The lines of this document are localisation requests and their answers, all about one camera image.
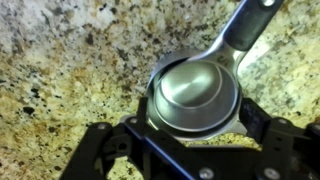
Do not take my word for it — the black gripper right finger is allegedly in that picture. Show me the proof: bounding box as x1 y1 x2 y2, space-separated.
239 97 320 180

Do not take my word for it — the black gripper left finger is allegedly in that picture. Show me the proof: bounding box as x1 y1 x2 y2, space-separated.
59 96 158 180

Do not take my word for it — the medium metal measuring cup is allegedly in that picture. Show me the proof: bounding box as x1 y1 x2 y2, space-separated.
152 0 286 134

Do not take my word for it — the large metal measuring cup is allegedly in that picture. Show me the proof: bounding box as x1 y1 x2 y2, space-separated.
145 48 250 142

